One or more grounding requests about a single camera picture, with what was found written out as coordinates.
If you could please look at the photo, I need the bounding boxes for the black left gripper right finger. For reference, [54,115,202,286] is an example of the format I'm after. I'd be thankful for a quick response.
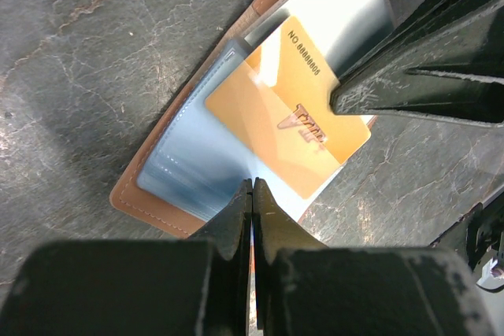
[252,179,496,335]

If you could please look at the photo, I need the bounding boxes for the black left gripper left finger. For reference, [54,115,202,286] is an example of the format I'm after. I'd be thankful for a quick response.
[1,180,252,335]

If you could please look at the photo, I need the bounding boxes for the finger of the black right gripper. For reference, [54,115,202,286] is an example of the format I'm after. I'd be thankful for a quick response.
[338,0,504,85]
[330,0,503,127]

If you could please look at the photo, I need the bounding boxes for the tan leather card holder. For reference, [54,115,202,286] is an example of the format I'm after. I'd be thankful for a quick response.
[109,0,403,237]

